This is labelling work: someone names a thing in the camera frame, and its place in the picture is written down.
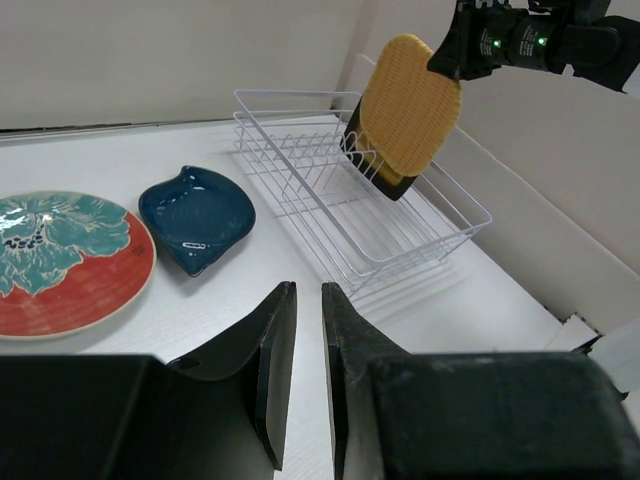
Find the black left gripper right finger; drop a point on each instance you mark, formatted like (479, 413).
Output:
(514, 415)

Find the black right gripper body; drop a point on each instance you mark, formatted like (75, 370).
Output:
(477, 40)

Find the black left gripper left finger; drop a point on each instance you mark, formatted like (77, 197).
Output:
(217, 412)

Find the orange woven square plate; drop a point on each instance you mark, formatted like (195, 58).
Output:
(407, 111)

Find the black yellow square plate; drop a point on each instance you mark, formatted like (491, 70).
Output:
(385, 170)

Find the dark blue leaf plate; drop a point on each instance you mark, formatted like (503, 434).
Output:
(197, 216)

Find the red teal floral plate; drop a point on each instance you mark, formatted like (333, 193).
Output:
(69, 262)

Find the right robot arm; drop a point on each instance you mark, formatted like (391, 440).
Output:
(545, 36)

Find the white wire dish rack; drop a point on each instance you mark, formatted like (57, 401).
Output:
(299, 153)

